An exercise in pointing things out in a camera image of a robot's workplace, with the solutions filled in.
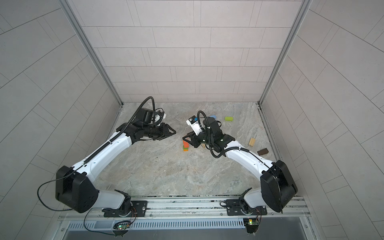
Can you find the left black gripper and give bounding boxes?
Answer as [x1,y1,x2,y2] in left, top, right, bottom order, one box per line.
[142,123,178,141]

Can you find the red wood block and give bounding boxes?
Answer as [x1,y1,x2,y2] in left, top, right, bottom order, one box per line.
[183,141,189,149]

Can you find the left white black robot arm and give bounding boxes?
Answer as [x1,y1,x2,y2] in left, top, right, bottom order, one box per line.
[55,97,176,217]

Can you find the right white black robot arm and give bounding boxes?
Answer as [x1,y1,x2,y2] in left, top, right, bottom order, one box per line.
[183,111,298,215]

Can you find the natural tan wood block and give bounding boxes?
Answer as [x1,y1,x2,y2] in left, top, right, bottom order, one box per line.
[248,138,256,147]

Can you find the dark brown wood block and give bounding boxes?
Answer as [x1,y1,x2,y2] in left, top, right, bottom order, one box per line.
[257,148,269,156]

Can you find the left green circuit board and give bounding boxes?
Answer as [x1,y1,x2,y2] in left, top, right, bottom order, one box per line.
[113,221,132,237]

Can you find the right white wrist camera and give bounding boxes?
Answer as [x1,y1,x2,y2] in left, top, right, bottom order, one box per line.
[186,116,203,136]

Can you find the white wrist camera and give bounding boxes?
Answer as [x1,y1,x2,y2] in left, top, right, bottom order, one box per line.
[186,116,203,136]
[155,112,166,122]

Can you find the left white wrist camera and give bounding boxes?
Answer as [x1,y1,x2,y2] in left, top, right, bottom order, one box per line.
[155,112,166,122]

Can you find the aluminium mounting rail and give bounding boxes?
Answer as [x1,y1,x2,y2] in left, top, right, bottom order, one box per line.
[57,194,310,222]

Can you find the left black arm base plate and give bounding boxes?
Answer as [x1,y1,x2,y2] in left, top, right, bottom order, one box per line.
[102,201,148,218]

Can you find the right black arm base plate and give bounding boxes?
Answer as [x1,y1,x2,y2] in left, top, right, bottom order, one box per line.
[220,199,268,216]

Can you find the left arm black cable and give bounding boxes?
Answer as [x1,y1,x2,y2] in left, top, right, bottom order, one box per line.
[36,172,79,212]

